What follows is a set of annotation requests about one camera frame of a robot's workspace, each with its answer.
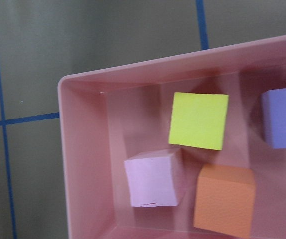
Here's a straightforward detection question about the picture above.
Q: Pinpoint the pink plastic bin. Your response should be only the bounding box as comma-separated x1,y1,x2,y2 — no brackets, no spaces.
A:
58,35,286,239

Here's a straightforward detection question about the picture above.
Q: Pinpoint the yellow foam block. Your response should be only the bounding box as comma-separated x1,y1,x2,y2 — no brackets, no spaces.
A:
168,92,229,151

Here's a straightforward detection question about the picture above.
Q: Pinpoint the pink foam block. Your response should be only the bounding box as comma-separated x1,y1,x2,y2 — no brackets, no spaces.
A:
124,148,186,207

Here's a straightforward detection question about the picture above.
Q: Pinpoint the orange foam block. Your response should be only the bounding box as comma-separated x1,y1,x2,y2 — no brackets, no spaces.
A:
193,164,256,239

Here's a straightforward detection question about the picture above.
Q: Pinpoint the purple foam block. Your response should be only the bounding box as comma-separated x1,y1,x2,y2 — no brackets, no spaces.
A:
262,88,286,149

